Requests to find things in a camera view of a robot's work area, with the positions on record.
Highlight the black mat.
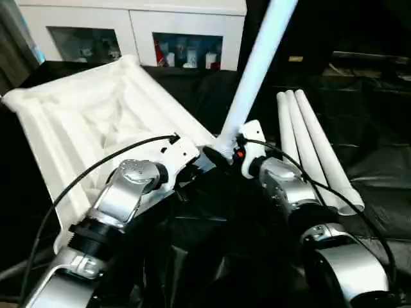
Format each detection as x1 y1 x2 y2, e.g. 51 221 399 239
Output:
0 61 411 308

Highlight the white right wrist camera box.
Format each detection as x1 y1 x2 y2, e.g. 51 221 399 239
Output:
231 120 267 180

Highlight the silver metal rail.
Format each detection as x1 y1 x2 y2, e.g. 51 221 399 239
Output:
331 50 411 66

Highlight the grey curtain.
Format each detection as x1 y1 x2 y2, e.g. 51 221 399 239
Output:
0 0 39 81

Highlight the white plastic table top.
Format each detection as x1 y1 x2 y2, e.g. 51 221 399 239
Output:
0 55 222 252

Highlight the white cabinet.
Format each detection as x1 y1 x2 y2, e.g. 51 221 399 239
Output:
16 0 248 71

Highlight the white plastic table leg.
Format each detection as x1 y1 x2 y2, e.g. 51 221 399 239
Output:
284 90 347 212
276 92 301 167
294 90 365 212
215 0 299 158

